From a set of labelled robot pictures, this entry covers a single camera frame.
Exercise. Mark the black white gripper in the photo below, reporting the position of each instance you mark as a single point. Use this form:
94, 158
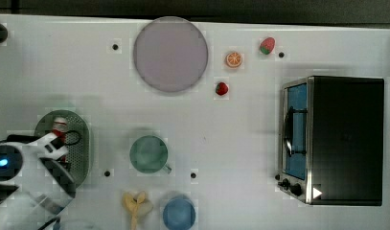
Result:
49, 146

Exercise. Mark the red plush ketchup bottle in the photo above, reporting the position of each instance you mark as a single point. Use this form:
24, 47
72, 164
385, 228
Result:
60, 128

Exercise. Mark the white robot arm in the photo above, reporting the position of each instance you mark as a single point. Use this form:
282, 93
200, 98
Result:
42, 187

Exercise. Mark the peeled banana toy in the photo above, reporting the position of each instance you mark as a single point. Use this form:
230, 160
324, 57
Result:
137, 206

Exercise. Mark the green mug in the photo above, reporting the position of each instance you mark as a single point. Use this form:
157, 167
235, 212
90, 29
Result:
149, 154

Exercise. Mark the blue cup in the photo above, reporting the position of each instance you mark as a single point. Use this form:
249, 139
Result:
179, 213

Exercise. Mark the grey round plate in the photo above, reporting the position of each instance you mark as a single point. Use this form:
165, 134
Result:
170, 54

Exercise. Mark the red plush strawberry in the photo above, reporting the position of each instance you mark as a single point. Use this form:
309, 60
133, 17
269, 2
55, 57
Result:
221, 89

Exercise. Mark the orange slice toy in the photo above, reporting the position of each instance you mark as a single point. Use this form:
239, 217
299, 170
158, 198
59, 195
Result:
233, 60

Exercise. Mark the pink green strawberry toy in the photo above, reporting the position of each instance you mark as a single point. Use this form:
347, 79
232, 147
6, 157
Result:
267, 45

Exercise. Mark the silver toaster oven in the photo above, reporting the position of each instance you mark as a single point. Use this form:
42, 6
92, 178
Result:
332, 140

